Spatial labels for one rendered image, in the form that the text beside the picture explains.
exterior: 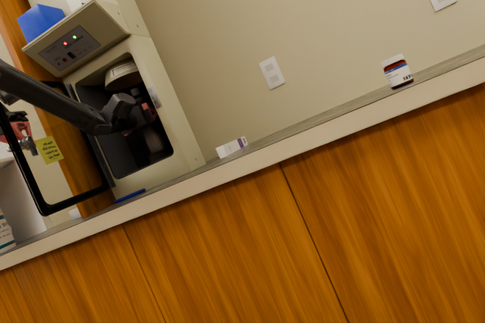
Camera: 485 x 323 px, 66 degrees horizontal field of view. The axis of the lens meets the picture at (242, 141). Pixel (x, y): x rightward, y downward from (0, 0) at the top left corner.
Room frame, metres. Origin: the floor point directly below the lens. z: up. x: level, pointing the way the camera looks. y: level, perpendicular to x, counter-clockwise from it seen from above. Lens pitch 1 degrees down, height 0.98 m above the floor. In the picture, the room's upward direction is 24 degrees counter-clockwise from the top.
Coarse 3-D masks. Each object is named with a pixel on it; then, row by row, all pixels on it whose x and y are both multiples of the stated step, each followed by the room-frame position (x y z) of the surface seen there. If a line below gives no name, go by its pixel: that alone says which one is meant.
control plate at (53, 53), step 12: (72, 36) 1.15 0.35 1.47; (84, 36) 1.15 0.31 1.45; (48, 48) 1.17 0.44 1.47; (60, 48) 1.18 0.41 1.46; (72, 48) 1.18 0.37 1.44; (84, 48) 1.18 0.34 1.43; (96, 48) 1.18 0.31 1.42; (48, 60) 1.21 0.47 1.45; (60, 60) 1.21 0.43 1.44; (72, 60) 1.21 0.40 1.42
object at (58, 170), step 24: (0, 96) 1.00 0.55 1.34; (0, 120) 0.97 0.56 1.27; (24, 120) 1.04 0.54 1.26; (48, 120) 1.13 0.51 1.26; (48, 144) 1.09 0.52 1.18; (72, 144) 1.18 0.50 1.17; (48, 168) 1.06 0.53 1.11; (72, 168) 1.14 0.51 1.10; (96, 168) 1.24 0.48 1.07; (48, 192) 1.02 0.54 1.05; (72, 192) 1.10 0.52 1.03
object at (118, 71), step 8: (120, 64) 1.24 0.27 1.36; (128, 64) 1.25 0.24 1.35; (112, 72) 1.24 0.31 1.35; (120, 72) 1.23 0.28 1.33; (128, 72) 1.23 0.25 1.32; (136, 72) 1.38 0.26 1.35; (112, 80) 1.23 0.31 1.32; (120, 80) 1.37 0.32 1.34; (128, 80) 1.39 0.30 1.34; (136, 80) 1.39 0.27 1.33; (112, 88) 1.34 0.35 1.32; (120, 88) 1.37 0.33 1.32
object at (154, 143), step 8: (136, 104) 1.28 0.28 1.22; (152, 104) 1.31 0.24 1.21; (152, 112) 1.30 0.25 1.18; (160, 120) 1.32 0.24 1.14; (144, 128) 1.28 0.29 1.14; (152, 128) 1.28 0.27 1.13; (160, 128) 1.30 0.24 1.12; (144, 136) 1.29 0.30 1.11; (152, 136) 1.28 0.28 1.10; (160, 136) 1.29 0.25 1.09; (144, 144) 1.30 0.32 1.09; (152, 144) 1.28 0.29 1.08; (160, 144) 1.29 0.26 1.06; (168, 144) 1.30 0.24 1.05; (152, 152) 1.28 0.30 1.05
